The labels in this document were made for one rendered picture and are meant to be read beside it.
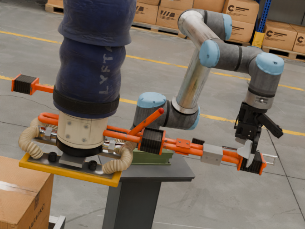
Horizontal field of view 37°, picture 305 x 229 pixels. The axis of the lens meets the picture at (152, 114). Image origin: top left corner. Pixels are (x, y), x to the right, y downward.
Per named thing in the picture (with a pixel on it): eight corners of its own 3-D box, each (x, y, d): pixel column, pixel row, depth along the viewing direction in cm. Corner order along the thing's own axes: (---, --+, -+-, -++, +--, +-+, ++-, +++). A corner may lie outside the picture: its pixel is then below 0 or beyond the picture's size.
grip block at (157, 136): (136, 151, 157) (140, 136, 155) (140, 139, 166) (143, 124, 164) (160, 156, 157) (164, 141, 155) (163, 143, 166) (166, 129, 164)
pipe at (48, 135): (20, 155, 154) (22, 140, 151) (44, 125, 177) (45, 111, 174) (119, 176, 153) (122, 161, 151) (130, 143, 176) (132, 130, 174)
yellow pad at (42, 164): (17, 166, 153) (18, 154, 151) (28, 153, 162) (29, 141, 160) (117, 188, 153) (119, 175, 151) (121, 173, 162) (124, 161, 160)
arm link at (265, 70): (279, 53, 152) (291, 62, 143) (268, 88, 157) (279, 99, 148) (253, 49, 150) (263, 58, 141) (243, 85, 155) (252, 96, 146)
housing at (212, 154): (200, 162, 158) (203, 151, 157) (200, 153, 165) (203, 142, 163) (220, 166, 158) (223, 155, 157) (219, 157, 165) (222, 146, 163)
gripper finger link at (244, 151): (233, 164, 156) (238, 137, 156) (250, 167, 156) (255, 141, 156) (234, 165, 153) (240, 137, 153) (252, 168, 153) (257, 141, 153)
